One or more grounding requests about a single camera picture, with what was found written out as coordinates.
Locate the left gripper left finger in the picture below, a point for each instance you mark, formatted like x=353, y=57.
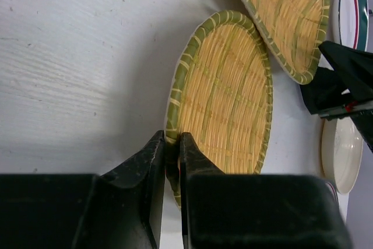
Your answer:
x=119, y=209

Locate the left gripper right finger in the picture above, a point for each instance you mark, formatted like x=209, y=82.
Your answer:
x=255, y=211

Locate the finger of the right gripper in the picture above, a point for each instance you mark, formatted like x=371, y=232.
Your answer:
x=324, y=91
x=354, y=68

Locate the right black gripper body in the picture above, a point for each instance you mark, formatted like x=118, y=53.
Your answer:
x=356, y=107

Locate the scoop-shaped woven bamboo tray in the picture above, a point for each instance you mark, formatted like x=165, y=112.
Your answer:
x=292, y=31

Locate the round woven bamboo tray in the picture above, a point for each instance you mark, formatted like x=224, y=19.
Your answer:
x=222, y=94

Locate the cream plain plate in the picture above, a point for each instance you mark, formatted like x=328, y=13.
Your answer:
x=341, y=153

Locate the white plate with teal rim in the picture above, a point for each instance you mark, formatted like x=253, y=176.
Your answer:
x=352, y=23

